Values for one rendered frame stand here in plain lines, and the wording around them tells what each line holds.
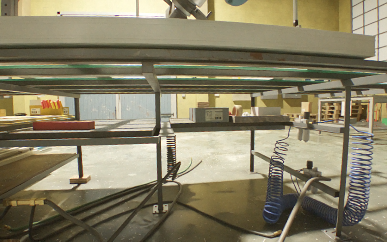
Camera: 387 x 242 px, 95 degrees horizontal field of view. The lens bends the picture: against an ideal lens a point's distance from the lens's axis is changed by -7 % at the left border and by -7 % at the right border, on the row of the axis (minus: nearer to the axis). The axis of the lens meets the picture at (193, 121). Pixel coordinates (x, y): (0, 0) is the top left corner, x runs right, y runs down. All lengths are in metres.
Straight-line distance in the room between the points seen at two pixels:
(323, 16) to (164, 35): 9.93
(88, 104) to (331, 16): 10.32
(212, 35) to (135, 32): 0.21
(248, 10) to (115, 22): 8.13
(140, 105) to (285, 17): 6.61
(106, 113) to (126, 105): 0.76
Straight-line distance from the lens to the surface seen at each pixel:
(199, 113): 1.29
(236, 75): 0.86
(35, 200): 1.23
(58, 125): 1.13
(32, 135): 1.10
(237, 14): 8.36
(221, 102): 7.38
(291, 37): 0.69
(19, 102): 8.22
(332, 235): 1.36
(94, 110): 7.44
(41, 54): 0.65
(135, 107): 7.08
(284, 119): 1.44
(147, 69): 0.59
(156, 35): 0.57
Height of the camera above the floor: 0.69
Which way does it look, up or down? 4 degrees down
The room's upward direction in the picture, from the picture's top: 1 degrees counter-clockwise
